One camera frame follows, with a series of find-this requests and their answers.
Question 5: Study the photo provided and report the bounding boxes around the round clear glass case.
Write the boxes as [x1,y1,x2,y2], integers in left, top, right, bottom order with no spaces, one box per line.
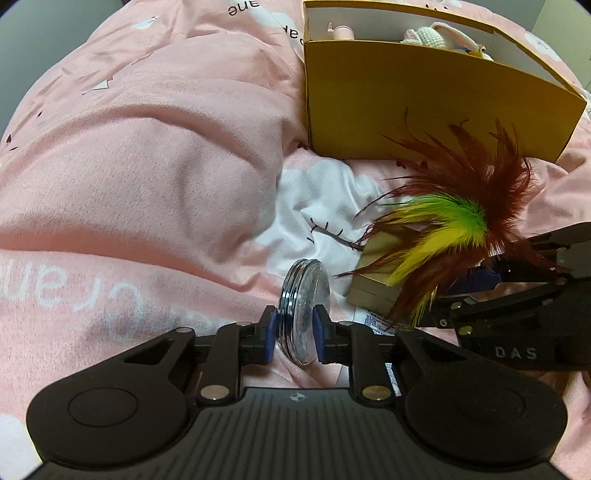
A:
[277,259,331,366]

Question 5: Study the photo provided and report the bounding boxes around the red yellow feather toy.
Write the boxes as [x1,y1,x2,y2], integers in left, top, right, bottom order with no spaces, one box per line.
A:
[353,121,556,326]

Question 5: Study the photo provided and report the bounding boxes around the white pink crochet bunny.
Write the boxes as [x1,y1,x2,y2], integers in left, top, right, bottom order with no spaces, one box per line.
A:
[402,23,485,52]

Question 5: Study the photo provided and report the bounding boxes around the brown sailor bear plush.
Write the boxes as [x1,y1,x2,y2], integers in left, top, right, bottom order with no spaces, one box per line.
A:
[455,44,493,61]

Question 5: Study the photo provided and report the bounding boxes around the small beige box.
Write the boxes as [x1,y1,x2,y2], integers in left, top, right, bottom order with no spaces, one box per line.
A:
[346,227,419,317]

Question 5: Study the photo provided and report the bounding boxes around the pink patterned bed cover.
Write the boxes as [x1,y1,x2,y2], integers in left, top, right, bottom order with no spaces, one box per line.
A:
[1,1,590,479]

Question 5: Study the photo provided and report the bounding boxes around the yellow cardboard box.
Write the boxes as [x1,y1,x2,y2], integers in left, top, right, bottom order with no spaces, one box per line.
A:
[304,1,588,162]

